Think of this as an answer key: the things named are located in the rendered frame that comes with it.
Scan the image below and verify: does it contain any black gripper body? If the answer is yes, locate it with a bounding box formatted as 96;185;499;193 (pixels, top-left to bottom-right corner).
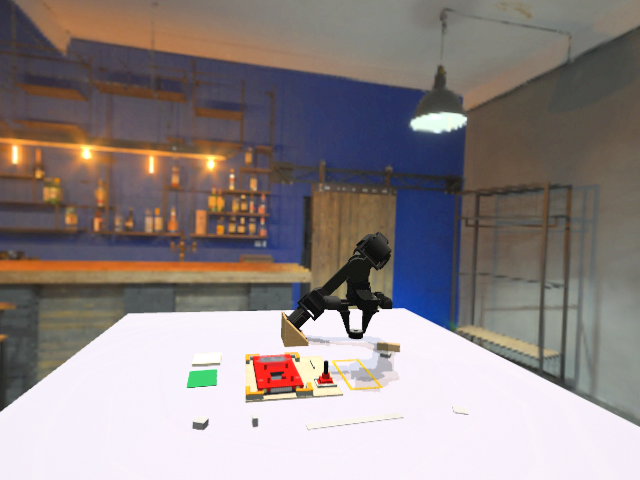
322;277;392;311

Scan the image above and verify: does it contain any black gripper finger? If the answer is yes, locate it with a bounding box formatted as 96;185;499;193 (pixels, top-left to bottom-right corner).
362;309;380;334
337;310;351;334

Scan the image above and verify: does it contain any green flat square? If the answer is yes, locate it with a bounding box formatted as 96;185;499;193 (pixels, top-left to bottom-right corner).
186;369;217;388

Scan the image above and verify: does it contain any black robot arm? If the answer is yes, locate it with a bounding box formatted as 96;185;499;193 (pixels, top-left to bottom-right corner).
285;231;392;332

